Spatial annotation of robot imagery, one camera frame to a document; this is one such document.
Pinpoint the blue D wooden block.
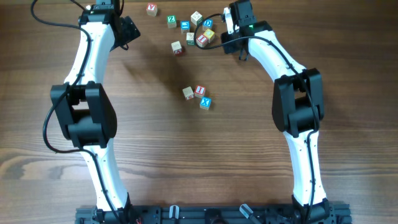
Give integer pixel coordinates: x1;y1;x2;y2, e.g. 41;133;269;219
202;19;213;31

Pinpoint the white number wooden block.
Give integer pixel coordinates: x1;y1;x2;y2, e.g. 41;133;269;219
182;86;195;100

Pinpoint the blue S wooden block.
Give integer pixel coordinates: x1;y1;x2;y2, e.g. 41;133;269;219
180;21;190;34

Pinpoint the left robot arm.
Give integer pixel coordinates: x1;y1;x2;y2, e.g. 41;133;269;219
49;1;142;223

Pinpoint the white red wooden block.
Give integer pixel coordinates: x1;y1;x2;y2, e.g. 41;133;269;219
171;41;183;55

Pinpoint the red V wooden block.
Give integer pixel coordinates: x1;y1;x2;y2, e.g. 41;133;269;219
146;3;158;17

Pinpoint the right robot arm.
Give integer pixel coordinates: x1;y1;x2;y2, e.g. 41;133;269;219
221;1;329;223

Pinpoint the red framed I block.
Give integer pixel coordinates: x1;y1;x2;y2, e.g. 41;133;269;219
196;34;208;48

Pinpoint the red I wooden block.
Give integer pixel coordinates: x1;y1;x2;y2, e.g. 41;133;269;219
194;85;206;98

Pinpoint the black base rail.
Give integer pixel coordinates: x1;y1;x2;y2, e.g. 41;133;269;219
75;203;353;224

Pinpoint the green Z wooden block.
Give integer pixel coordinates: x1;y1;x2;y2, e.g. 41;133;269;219
167;15;177;29

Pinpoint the yellow wooden block centre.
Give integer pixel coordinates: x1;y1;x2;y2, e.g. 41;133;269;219
203;29;215;43

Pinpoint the green picture wooden block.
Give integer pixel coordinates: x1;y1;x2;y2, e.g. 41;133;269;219
186;32;195;45

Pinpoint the blue X wooden block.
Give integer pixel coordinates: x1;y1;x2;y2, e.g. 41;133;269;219
200;97;211;110

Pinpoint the white green wooden block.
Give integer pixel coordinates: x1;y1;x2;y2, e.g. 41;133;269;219
190;11;203;26

